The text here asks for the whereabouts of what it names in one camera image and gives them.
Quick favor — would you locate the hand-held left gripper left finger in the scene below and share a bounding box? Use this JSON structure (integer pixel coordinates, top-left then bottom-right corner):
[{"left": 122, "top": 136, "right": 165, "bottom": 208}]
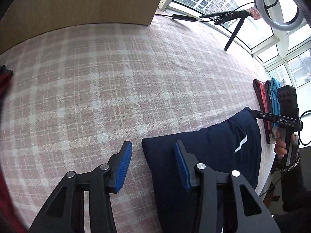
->
[{"left": 29, "top": 140, "right": 133, "bottom": 233}]

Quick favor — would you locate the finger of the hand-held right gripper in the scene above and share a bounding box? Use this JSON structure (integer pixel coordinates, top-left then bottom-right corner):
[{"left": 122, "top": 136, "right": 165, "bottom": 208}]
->
[{"left": 250, "top": 109, "right": 274, "bottom": 122}]

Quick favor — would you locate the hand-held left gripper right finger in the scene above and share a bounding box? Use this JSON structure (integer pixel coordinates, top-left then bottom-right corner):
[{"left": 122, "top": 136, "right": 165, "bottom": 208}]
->
[{"left": 174, "top": 141, "right": 275, "bottom": 233}]

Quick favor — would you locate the navy blue garment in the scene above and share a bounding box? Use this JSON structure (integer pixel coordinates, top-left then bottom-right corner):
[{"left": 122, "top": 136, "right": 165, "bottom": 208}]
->
[{"left": 141, "top": 107, "right": 262, "bottom": 233}]

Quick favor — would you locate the person's right forearm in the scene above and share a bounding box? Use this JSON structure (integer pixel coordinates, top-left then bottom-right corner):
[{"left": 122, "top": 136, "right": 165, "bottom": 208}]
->
[{"left": 274, "top": 154, "right": 311, "bottom": 214}]

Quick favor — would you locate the stack of folded coloured clothes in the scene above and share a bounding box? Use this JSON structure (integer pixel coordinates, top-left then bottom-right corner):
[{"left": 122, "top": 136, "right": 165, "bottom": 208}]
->
[{"left": 253, "top": 79, "right": 271, "bottom": 145}]

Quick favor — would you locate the person's right hand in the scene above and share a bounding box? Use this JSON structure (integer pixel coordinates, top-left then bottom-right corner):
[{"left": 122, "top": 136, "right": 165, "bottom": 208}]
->
[{"left": 272, "top": 127, "right": 299, "bottom": 159}]

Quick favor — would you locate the light blue folded garment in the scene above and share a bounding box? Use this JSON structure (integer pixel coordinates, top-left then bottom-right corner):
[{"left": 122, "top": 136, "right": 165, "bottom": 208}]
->
[{"left": 270, "top": 78, "right": 283, "bottom": 130}]

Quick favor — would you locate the white framed bay window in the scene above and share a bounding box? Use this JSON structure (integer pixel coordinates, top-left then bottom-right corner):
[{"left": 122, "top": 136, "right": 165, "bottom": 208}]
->
[{"left": 158, "top": 0, "right": 311, "bottom": 148}]

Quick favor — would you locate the pink plaid blanket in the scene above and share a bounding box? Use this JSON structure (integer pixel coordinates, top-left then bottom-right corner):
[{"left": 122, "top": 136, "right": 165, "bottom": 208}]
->
[{"left": 0, "top": 12, "right": 275, "bottom": 233}]

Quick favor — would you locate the black tripod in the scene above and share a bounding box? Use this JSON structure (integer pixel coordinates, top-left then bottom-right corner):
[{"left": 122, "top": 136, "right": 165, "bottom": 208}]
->
[{"left": 199, "top": 8, "right": 255, "bottom": 52}]

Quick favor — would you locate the red garment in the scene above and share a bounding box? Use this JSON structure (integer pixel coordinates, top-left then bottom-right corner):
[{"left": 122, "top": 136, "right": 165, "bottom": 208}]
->
[{"left": 0, "top": 73, "right": 10, "bottom": 96}]

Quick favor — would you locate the dark grey garment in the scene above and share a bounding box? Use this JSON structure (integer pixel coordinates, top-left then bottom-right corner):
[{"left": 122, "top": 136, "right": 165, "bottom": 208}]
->
[{"left": 0, "top": 64, "right": 14, "bottom": 76}]

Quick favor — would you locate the light wooden panel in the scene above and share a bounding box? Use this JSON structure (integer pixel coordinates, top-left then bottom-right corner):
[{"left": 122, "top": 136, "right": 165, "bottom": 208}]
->
[{"left": 0, "top": 0, "right": 181, "bottom": 54}]

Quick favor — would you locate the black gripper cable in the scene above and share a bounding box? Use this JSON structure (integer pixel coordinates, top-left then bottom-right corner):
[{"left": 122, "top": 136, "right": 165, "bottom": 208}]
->
[{"left": 297, "top": 110, "right": 311, "bottom": 148}]

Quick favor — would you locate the white ring light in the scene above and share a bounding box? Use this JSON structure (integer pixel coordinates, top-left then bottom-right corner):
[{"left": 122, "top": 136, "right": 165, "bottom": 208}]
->
[{"left": 254, "top": 0, "right": 306, "bottom": 32}]

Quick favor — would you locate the black cable with inline switch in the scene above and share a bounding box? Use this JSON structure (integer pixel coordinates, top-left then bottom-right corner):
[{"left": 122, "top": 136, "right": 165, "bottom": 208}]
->
[{"left": 154, "top": 1, "right": 255, "bottom": 26}]

